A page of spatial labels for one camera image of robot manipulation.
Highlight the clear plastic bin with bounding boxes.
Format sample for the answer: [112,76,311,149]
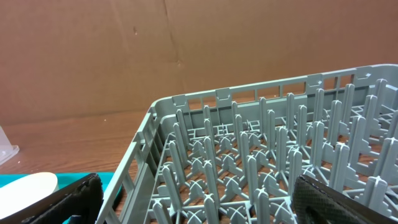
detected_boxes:
[0,128,19,165]

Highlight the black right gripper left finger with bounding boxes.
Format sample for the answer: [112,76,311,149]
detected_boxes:
[1,173,104,224]

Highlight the white bowl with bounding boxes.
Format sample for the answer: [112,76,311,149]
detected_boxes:
[1,172,59,219]

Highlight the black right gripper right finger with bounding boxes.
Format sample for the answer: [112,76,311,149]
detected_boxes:
[292,175,397,224]

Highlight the grey plastic dish rack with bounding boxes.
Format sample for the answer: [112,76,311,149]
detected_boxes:
[97,64,397,223]

